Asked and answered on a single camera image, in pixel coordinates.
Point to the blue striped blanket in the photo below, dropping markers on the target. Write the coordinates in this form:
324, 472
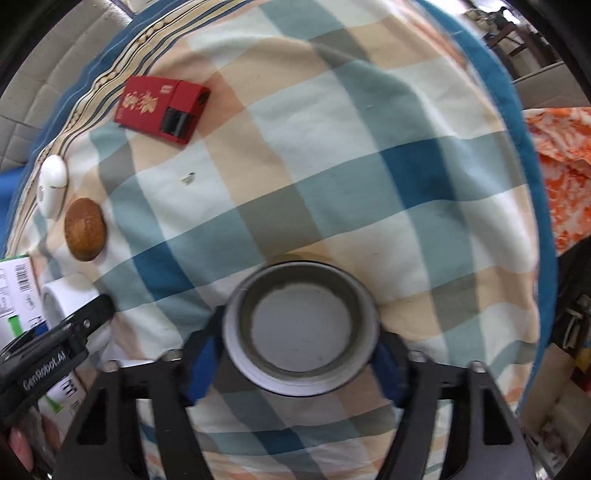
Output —
508, 115

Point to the wooden chair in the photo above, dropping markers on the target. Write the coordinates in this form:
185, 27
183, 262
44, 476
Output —
521, 41

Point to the white computer mouse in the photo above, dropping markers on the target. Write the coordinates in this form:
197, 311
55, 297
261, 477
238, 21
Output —
51, 184

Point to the orange white patterned cloth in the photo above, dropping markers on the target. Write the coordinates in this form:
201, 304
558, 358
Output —
565, 175

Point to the white round cup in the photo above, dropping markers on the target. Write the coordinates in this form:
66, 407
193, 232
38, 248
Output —
301, 328

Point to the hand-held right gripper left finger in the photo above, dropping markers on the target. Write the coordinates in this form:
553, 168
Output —
203, 364

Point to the red cigarette pack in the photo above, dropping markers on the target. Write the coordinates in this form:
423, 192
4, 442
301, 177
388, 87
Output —
161, 110

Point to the white green cardboard box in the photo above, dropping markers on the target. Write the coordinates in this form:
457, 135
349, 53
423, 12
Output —
18, 295

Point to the person's left hand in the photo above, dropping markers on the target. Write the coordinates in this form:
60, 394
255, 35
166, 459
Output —
21, 445

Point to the plaid bed sheet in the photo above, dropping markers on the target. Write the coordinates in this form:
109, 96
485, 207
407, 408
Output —
300, 184

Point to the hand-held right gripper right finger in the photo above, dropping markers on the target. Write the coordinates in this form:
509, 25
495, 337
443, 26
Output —
387, 369

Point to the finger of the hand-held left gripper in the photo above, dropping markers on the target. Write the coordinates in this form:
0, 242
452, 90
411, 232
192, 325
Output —
90, 313

